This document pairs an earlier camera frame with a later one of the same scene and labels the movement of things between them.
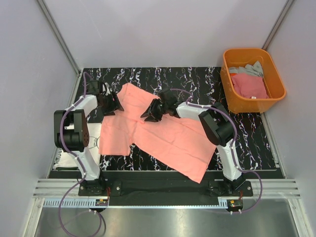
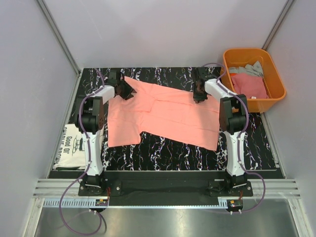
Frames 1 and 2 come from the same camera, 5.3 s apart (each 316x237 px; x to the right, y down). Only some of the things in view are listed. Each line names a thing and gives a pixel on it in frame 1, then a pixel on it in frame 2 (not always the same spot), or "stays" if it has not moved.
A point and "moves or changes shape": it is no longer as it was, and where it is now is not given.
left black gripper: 115,102 -> 129,90
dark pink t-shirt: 250,86 stays
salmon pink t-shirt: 184,145 moves or changes shape
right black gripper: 147,113 -> 199,98
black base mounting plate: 164,188 stays
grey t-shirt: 256,69 stays
